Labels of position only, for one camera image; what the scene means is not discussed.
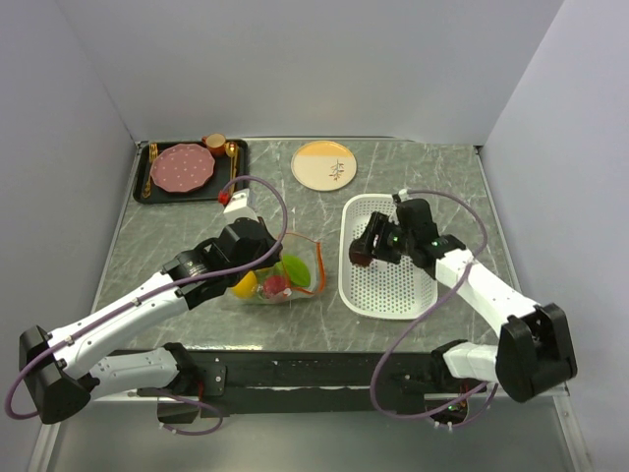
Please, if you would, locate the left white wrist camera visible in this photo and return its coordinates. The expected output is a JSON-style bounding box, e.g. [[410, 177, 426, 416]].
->
[[217, 188, 258, 224]]

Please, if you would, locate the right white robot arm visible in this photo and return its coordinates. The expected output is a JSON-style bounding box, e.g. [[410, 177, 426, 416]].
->
[[340, 196, 578, 403]]

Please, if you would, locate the gold fork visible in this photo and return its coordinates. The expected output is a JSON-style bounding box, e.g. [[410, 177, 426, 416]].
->
[[141, 143, 158, 199]]

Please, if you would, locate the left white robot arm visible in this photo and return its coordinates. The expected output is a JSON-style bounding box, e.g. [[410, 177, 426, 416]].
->
[[20, 217, 282, 425]]

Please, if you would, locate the yellow toy lemon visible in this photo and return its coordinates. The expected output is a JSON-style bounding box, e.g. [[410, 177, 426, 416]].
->
[[231, 271, 258, 300]]

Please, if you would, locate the orange cup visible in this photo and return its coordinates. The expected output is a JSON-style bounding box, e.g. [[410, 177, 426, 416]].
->
[[201, 133, 227, 157]]

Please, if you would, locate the clear orange zip bag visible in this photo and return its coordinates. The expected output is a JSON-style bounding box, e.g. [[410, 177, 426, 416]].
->
[[228, 233, 326, 305]]

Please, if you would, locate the pink dotted plate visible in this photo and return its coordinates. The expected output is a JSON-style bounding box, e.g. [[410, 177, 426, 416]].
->
[[150, 144, 215, 194]]

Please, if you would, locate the cream orange round plate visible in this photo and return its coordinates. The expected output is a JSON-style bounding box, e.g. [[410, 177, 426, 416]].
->
[[291, 141, 358, 192]]

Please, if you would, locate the white perforated plastic basket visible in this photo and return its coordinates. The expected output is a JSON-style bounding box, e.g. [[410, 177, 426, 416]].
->
[[338, 194, 438, 321]]

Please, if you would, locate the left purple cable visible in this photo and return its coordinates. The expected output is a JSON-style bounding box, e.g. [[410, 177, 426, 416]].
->
[[3, 175, 289, 421]]

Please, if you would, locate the dark maroon toy fruit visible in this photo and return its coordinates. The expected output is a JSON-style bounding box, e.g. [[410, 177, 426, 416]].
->
[[349, 252, 372, 267]]

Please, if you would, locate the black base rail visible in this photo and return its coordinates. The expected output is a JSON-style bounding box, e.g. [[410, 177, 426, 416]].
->
[[165, 344, 478, 416]]

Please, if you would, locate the green toy leaf slice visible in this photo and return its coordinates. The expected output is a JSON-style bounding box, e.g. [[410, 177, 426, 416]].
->
[[281, 254, 311, 288]]

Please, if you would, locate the gold spoon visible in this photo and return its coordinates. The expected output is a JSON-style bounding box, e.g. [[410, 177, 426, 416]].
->
[[225, 142, 238, 158]]

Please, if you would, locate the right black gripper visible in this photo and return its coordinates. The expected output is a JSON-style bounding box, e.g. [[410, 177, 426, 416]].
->
[[350, 212, 415, 266]]

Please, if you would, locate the red toy fruit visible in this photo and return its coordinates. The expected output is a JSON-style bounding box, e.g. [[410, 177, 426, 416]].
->
[[262, 275, 289, 299]]

